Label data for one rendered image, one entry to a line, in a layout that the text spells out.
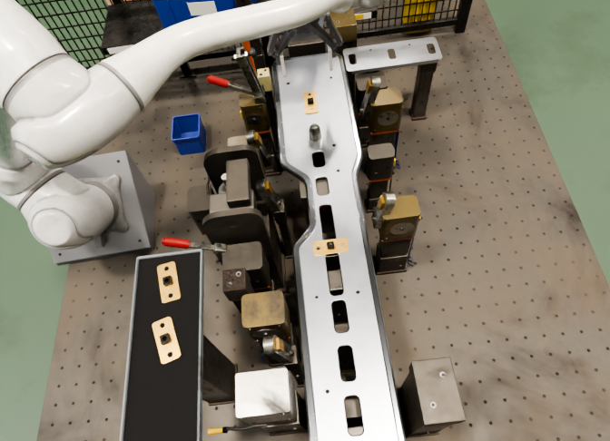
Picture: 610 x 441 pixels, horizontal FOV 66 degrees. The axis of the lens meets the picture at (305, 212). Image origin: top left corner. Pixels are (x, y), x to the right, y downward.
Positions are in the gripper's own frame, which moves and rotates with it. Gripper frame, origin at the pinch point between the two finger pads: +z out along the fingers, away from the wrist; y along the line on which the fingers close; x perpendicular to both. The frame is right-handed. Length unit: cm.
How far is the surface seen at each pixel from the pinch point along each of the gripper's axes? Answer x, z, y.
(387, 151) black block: -20.3, 15.0, 18.4
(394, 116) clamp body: -8.7, 14.9, 22.6
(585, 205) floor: 5, 115, 124
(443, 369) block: -78, 11, 19
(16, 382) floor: -46, 113, -142
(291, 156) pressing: -18.5, 13.9, -7.2
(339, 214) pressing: -38.2, 13.8, 3.3
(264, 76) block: 6.1, 7.7, -12.3
